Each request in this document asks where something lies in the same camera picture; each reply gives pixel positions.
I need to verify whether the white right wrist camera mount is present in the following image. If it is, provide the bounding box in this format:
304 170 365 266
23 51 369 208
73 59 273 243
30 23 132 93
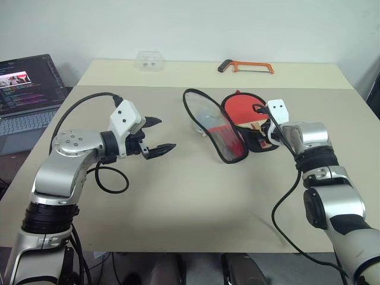
265 99 290 147

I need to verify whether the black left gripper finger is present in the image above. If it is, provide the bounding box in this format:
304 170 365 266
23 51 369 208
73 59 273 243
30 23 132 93
144 116 163 129
147 142 178 160

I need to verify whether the orange hacksaw with black handle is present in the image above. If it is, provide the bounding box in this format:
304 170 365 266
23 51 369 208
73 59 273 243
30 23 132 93
217 59 276 75

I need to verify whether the black cable bundle under arm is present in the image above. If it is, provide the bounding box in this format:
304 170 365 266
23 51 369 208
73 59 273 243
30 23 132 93
58 224 93 285

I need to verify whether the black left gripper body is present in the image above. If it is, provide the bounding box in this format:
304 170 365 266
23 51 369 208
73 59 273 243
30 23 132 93
124 130 150 160

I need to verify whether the clear plastic box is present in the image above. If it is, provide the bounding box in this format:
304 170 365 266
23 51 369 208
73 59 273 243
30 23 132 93
135 50 166 73

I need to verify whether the dark object beside table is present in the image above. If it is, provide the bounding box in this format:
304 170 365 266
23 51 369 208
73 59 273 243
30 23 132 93
365 59 380 115

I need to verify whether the open grey laptop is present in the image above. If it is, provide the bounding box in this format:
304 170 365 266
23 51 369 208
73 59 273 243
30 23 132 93
0 53 65 157

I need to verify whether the dark rounded shape under table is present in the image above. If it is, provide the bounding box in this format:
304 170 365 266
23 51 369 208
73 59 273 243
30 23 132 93
221 253 268 285

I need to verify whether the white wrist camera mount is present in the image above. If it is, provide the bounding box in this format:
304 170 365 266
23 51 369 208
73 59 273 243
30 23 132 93
265 99 290 147
107 100 147 157

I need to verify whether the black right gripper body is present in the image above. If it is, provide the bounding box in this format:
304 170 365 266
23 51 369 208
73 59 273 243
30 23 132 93
257 120 273 146

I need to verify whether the clear black-rimmed paddle case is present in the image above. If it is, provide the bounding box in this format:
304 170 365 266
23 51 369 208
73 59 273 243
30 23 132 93
182 88 281 164

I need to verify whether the red table tennis paddle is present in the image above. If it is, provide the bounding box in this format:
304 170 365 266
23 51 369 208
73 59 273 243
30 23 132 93
223 94 271 149

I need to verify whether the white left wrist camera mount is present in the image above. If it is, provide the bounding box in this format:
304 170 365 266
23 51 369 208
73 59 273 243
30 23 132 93
107 100 147 157

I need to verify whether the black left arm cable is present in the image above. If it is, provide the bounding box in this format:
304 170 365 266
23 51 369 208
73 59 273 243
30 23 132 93
52 92 131 195

